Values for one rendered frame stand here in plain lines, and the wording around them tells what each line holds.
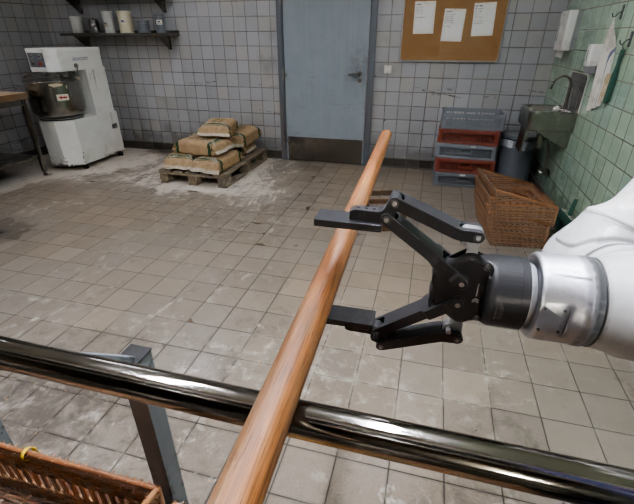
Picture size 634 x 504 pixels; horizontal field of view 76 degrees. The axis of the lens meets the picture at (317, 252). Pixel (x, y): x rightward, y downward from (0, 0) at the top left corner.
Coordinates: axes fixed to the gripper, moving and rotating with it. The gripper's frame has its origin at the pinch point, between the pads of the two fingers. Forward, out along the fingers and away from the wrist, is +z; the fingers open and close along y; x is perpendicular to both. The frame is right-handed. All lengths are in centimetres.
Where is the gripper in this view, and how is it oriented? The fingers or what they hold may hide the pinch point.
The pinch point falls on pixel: (330, 269)
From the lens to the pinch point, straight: 46.3
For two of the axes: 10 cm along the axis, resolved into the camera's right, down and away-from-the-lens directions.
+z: -9.7, -1.1, 2.1
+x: 2.4, -4.5, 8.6
